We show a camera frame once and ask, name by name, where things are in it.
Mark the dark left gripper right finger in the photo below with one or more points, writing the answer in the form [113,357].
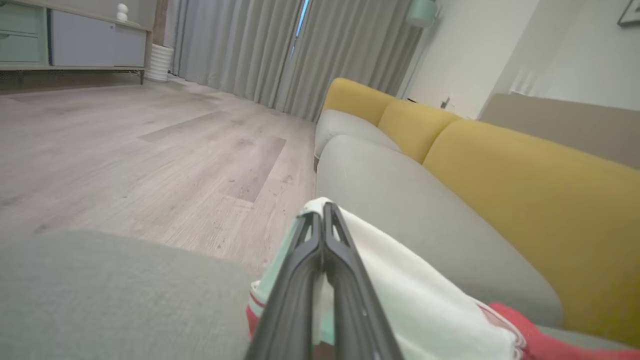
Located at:
[355,310]

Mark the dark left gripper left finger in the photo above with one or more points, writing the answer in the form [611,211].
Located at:
[295,310]

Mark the red jersey with black number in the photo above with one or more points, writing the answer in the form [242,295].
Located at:
[420,305]

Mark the large grey sofa seat cushion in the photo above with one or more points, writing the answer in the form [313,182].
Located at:
[125,300]

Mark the light grey sofa end cushion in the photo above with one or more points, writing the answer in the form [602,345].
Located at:
[345,127]

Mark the short yellow sofa backrest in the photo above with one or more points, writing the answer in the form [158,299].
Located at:
[415,127]
[355,97]

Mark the long yellow sofa backrest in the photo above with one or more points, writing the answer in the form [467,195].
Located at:
[550,210]

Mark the grey curtain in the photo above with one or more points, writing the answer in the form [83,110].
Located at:
[235,45]
[350,45]

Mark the white ribbed vase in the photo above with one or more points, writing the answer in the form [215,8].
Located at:
[159,62]

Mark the mint green lamp shade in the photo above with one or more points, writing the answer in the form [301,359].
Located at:
[421,11]

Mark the low cabinet with pale drawers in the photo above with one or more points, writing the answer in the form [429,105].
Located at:
[80,42]

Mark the small white figurine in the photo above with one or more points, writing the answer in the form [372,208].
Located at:
[122,12]

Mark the wall socket with plug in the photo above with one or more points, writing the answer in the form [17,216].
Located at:
[444,103]

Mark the dark picture frame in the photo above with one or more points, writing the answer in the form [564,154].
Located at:
[631,12]

